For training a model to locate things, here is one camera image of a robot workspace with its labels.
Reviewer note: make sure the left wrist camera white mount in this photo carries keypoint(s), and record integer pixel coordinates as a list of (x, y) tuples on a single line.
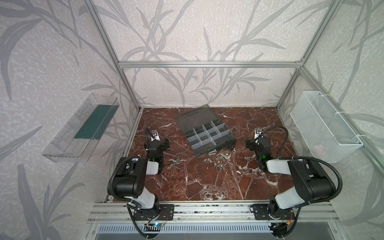
[(154, 135)]

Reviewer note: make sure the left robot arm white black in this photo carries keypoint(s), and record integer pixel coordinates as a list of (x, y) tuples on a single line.
[(127, 182)]

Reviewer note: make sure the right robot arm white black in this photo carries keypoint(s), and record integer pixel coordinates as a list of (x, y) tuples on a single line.
[(315, 181)]

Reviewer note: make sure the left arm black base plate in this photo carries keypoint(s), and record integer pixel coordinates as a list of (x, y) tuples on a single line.
[(163, 212)]

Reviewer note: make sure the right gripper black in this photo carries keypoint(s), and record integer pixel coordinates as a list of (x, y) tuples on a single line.
[(256, 144)]

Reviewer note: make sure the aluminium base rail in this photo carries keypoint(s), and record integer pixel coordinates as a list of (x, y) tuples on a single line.
[(213, 211)]

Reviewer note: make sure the clear plastic wall bin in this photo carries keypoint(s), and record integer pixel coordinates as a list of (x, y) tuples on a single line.
[(77, 140)]

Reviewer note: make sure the grey compartment organizer box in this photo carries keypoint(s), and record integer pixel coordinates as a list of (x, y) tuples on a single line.
[(205, 131)]

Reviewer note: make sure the aluminium frame back crossbar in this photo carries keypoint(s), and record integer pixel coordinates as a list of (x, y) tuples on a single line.
[(207, 64)]

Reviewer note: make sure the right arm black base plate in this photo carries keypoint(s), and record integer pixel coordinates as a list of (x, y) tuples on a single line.
[(264, 211)]

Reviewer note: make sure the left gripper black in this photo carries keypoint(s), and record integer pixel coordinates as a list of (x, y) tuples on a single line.
[(156, 144)]

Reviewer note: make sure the white wire mesh basket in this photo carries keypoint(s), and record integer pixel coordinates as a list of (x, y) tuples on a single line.
[(327, 134)]

